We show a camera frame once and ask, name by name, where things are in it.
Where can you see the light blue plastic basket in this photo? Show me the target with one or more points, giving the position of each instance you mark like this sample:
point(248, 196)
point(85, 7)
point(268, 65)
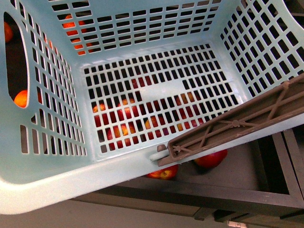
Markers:
point(227, 52)

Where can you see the red apple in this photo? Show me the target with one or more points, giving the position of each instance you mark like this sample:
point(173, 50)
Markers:
point(164, 174)
point(119, 131)
point(142, 82)
point(100, 117)
point(186, 119)
point(185, 98)
point(127, 109)
point(156, 127)
point(212, 160)

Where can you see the orange fruit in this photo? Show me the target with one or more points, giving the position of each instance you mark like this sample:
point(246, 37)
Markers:
point(8, 32)
point(72, 25)
point(82, 49)
point(21, 99)

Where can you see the black wooden fruit tray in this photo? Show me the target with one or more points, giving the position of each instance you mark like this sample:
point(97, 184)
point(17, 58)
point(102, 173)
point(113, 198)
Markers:
point(261, 183)

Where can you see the brown basket handle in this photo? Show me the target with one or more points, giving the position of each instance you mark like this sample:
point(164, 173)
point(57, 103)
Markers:
point(276, 110)

